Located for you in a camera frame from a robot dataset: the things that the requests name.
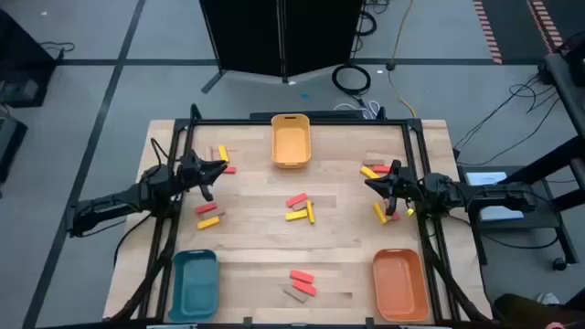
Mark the black equipment cabinet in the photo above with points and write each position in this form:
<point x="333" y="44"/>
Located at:
<point x="23" y="55"/>

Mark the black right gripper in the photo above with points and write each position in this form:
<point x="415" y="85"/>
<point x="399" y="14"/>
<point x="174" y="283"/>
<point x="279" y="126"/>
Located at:
<point x="404" y="187"/>

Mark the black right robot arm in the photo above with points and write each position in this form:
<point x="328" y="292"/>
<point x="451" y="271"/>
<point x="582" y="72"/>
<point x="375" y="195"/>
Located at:
<point x="480" y="194"/>

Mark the orange plastic bin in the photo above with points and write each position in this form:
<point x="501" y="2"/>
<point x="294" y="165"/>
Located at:
<point x="400" y="285"/>

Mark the black side table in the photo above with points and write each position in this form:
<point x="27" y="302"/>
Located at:
<point x="539" y="219"/>

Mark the red wooden block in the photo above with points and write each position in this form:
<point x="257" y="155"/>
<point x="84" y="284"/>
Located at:
<point x="381" y="169"/>
<point x="296" y="199"/>
<point x="301" y="276"/>
<point x="206" y="208"/>
<point x="395" y="216"/>
<point x="230" y="170"/>
<point x="304" y="287"/>

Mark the white paper sheet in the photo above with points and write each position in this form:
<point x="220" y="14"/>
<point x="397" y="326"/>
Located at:
<point x="486" y="178"/>

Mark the person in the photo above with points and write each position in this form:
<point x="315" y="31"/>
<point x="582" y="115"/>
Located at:
<point x="525" y="313"/>

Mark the blue sticker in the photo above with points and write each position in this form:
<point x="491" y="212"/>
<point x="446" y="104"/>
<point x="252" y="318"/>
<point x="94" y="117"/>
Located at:
<point x="305" y="96"/>

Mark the pink round object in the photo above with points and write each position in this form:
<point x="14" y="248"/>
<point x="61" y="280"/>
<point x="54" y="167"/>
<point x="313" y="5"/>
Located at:
<point x="555" y="326"/>

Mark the teal plastic bin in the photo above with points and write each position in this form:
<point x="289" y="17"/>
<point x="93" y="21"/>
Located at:
<point x="194" y="288"/>

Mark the black folding screen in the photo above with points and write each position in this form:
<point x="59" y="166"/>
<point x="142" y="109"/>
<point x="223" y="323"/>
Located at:
<point x="247" y="36"/>

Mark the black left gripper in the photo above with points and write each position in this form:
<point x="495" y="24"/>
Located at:
<point x="192" y="171"/>

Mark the black metal stand beam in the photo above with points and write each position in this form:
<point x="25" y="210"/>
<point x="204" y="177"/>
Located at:
<point x="557" y="160"/>

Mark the black caster wheel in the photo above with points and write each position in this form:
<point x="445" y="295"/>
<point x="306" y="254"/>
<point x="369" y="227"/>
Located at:
<point x="560" y="264"/>

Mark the black equipment case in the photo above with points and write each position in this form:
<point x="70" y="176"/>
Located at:
<point x="11" y="146"/>

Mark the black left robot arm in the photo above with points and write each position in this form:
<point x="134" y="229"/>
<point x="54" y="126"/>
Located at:
<point x="114" y="201"/>

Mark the red white striped tape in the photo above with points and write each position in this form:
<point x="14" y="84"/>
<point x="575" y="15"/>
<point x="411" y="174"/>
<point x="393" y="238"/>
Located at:
<point x="488" y="32"/>
<point x="545" y="25"/>

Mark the yellow plastic bin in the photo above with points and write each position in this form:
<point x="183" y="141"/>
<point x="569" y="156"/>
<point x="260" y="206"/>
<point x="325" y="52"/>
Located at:
<point x="290" y="146"/>

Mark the natural wooden block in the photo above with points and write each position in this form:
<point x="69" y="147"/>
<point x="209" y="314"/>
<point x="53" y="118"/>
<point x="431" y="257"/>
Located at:
<point x="294" y="293"/>
<point x="374" y="162"/>
<point x="209" y="153"/>
<point x="215" y="213"/>
<point x="301" y="205"/>

